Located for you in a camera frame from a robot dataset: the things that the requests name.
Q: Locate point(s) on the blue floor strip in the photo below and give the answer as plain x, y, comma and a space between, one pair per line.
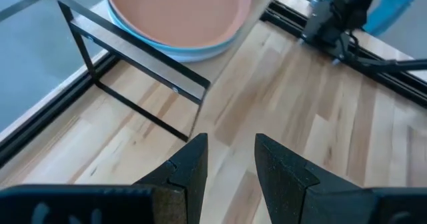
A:
397, 4

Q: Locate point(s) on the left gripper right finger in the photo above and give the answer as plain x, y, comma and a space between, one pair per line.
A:
287, 190

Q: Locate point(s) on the salmon orange plate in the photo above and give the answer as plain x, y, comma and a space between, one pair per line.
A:
177, 14

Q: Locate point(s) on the pale blue-white plate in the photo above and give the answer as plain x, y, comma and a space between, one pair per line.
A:
200, 50

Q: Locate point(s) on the black table edge frame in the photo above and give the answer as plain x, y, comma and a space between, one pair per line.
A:
33, 127

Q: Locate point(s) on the black metal bar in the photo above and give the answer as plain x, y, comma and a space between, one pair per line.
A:
393, 65

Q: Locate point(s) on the wooden shelf with black frame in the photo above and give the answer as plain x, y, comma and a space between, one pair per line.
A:
143, 59

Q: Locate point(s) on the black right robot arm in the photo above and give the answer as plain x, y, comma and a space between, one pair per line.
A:
353, 4

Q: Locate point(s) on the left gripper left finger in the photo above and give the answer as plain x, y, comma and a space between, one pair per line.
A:
187, 184

